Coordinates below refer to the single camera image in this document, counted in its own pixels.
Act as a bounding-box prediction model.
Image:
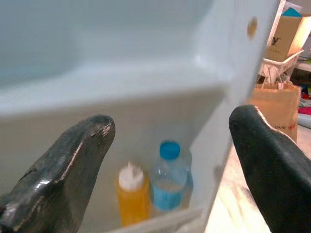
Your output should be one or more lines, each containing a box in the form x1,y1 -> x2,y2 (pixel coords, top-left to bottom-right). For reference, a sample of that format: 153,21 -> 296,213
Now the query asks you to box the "brown cardboard box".
264,6 -> 311,63

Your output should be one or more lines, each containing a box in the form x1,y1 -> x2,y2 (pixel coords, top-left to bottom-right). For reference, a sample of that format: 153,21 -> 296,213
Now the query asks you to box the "yellow squeeze bottle white cap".
115,161 -> 151,228

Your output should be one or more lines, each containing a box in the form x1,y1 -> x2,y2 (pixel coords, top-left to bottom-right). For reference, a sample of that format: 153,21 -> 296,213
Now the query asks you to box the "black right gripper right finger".
228,104 -> 311,233

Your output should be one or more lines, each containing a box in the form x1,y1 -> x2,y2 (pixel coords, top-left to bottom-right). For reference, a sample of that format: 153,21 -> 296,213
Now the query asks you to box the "water bottle blue cap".
149,140 -> 194,212

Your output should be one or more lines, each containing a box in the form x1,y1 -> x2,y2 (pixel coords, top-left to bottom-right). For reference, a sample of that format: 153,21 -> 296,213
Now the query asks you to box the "brown paper bag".
247,81 -> 302,144

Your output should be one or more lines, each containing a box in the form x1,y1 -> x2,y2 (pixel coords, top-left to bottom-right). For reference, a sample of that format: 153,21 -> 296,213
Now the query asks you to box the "white wire rack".
257,49 -> 311,85

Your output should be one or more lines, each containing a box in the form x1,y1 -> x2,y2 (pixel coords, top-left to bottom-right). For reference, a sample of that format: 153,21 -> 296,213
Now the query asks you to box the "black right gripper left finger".
0,114 -> 116,233

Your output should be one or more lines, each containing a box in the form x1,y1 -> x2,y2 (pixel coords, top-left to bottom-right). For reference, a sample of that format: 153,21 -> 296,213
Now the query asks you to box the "small silver fridge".
0,0 -> 284,233

